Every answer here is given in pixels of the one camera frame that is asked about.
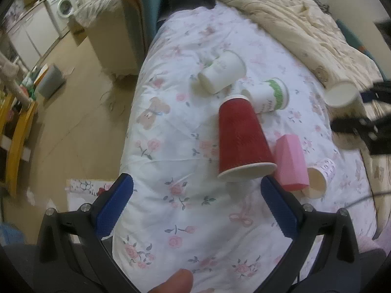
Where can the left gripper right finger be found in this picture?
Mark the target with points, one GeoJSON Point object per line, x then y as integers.
{"type": "Point", "coordinates": [323, 255]}

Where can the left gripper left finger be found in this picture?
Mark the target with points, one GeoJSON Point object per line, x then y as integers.
{"type": "Point", "coordinates": [71, 255]}

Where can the yellow cartoon paper cup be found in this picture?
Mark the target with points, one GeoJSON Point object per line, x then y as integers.
{"type": "Point", "coordinates": [343, 100]}

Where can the kitty pattern paper cup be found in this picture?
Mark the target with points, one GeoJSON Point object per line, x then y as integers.
{"type": "Point", "coordinates": [320, 175]}

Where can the pink faceted plastic cup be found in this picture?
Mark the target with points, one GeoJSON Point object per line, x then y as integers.
{"type": "Point", "coordinates": [291, 170]}

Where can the green label paper cup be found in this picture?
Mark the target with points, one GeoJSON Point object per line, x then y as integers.
{"type": "Point", "coordinates": [268, 96]}

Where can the red ribbed paper cup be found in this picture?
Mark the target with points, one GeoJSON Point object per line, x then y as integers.
{"type": "Point", "coordinates": [244, 153]}

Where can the plain white paper cup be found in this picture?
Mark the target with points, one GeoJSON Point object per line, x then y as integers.
{"type": "Point", "coordinates": [228, 68]}

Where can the person's thumb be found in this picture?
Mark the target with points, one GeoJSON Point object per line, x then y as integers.
{"type": "Point", "coordinates": [180, 282]}

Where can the yellow bear pattern duvet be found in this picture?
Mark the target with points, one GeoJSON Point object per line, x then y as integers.
{"type": "Point", "coordinates": [314, 38]}

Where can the yellow wooden shelf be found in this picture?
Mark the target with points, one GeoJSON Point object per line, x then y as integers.
{"type": "Point", "coordinates": [14, 153]}

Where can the floral white bed sheet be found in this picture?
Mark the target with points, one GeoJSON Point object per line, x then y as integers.
{"type": "Point", "coordinates": [181, 215]}

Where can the grey trash bin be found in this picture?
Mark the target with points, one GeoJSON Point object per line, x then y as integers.
{"type": "Point", "coordinates": [52, 80]}

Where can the white kitchen cabinet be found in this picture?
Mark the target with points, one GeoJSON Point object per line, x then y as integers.
{"type": "Point", "coordinates": [33, 36]}

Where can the white washing machine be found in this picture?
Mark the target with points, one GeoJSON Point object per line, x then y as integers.
{"type": "Point", "coordinates": [60, 12]}

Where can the teal bed footboard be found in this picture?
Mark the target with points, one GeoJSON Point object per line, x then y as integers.
{"type": "Point", "coordinates": [141, 18]}

